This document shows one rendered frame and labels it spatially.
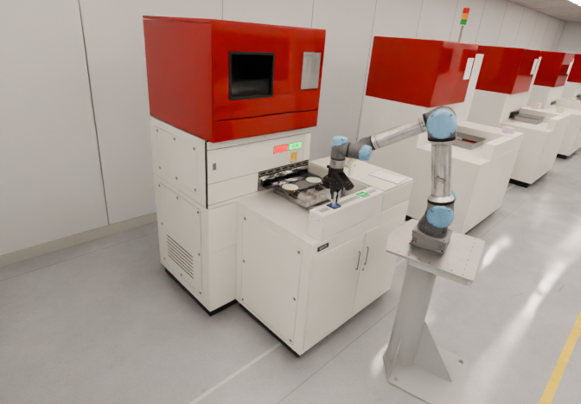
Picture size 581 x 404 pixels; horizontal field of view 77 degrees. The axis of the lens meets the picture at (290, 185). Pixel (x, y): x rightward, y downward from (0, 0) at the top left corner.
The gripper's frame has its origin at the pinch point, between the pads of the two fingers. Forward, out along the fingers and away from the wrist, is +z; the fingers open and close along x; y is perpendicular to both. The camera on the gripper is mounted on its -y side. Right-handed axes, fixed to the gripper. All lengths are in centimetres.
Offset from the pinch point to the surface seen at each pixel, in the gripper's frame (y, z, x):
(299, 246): 4.5, 20.8, 19.9
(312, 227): 2.1, 10.5, 14.0
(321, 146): 207, 58, -230
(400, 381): -49, 96, -16
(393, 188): -4, 2, -52
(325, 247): -3.9, 21.3, 9.0
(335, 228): -3.9, 12.1, 2.8
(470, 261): -62, 16, -32
